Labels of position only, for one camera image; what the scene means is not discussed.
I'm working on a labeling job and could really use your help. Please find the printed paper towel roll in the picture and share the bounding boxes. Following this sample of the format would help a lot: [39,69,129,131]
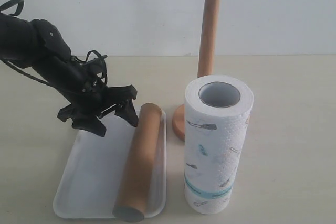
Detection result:
[184,75,254,215]

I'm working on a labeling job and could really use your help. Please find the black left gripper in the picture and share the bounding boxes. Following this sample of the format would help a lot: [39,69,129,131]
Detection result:
[56,50,139,137]

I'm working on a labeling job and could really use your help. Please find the wooden paper towel holder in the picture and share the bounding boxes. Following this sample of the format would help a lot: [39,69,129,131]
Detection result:
[172,0,220,142]

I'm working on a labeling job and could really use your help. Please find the brown cardboard tube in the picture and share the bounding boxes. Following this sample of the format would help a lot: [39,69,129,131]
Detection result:
[112,103,162,223]

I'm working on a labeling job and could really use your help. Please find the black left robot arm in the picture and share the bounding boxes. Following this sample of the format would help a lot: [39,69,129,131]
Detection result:
[1,14,139,137]

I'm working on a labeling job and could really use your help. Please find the white rectangular tray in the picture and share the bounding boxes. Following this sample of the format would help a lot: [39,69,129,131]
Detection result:
[52,108,168,220]

